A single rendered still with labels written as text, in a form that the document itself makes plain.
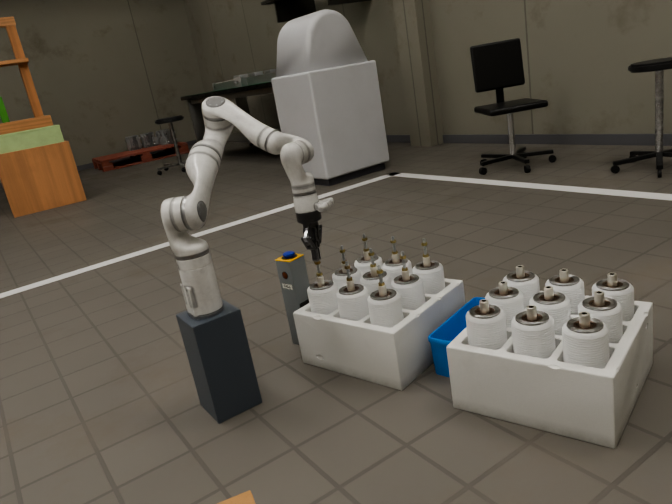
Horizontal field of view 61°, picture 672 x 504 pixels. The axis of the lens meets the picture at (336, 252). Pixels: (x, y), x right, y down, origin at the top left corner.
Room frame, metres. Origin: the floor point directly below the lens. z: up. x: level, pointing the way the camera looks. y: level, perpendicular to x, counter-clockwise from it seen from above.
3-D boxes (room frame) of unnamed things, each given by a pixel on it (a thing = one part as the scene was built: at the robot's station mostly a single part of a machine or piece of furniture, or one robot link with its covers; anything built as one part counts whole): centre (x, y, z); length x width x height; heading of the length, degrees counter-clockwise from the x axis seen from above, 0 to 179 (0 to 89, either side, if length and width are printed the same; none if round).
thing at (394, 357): (1.68, -0.11, 0.09); 0.39 x 0.39 x 0.18; 47
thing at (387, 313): (1.51, -0.11, 0.16); 0.10 x 0.10 x 0.18
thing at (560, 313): (1.30, -0.50, 0.16); 0.10 x 0.10 x 0.18
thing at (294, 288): (1.82, 0.16, 0.16); 0.07 x 0.07 x 0.31; 47
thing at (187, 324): (1.50, 0.38, 0.15); 0.14 x 0.14 x 0.30; 31
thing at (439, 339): (1.53, -0.35, 0.06); 0.30 x 0.11 x 0.12; 137
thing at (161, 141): (9.30, 2.79, 0.19); 1.37 x 0.95 x 0.38; 121
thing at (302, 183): (1.66, 0.07, 0.62); 0.09 x 0.07 x 0.15; 143
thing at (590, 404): (1.30, -0.50, 0.09); 0.39 x 0.39 x 0.18; 49
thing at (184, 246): (1.50, 0.38, 0.54); 0.09 x 0.09 x 0.17; 77
